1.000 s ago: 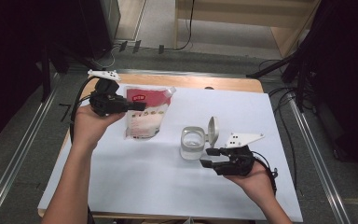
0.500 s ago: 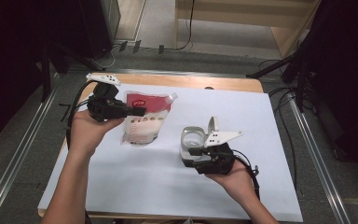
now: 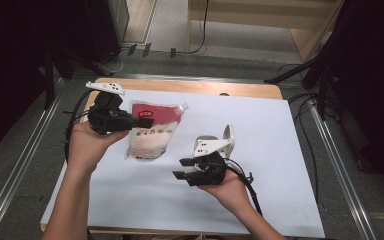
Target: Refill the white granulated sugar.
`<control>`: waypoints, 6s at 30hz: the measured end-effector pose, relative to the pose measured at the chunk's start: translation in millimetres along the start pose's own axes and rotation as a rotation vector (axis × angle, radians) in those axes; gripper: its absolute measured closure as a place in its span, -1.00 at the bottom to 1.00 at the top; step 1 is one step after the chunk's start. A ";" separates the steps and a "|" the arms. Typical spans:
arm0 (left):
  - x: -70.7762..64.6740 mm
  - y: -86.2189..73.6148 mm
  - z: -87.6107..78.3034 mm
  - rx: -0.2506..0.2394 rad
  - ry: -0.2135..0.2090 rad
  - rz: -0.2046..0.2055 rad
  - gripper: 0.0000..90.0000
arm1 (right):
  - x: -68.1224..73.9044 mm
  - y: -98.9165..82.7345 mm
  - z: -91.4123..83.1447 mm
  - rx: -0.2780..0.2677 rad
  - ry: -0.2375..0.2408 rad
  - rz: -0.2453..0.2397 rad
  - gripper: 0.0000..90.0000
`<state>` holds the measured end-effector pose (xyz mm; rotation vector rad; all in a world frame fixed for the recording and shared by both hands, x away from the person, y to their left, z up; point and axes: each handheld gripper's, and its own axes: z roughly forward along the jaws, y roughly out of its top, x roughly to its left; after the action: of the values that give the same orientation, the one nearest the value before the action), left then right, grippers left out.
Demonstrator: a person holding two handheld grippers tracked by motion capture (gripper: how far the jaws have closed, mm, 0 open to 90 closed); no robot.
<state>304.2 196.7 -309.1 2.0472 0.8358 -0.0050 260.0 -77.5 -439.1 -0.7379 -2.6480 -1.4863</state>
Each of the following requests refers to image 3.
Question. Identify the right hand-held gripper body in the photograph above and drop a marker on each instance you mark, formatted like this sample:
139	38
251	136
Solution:
208	171

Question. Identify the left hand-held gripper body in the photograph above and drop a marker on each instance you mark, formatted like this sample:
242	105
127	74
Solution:
108	116

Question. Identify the red and white spouted pouch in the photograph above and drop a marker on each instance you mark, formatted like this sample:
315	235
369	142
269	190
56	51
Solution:
150	143

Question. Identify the person's right hand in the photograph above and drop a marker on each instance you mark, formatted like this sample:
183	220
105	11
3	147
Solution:
228	193

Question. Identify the person's left hand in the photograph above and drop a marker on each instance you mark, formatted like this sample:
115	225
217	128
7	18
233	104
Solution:
86	146

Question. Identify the black metal stand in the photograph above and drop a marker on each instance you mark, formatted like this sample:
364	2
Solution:
49	83
290	71

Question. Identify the dark table grommet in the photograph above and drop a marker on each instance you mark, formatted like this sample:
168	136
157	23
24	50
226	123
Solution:
224	94

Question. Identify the black cabinet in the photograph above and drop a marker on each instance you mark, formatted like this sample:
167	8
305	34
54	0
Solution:
103	30

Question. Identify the black curtain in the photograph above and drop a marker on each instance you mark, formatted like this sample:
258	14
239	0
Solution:
10	66
373	83

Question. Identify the light wooden shelf unit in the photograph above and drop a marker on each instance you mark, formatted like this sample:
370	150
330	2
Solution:
246	13

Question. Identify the metal floor rail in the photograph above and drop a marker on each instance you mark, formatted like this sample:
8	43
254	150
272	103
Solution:
340	175
16	173
180	78

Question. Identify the small black floor bracket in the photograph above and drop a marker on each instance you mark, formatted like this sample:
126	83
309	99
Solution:
146	49
172	52
131	49

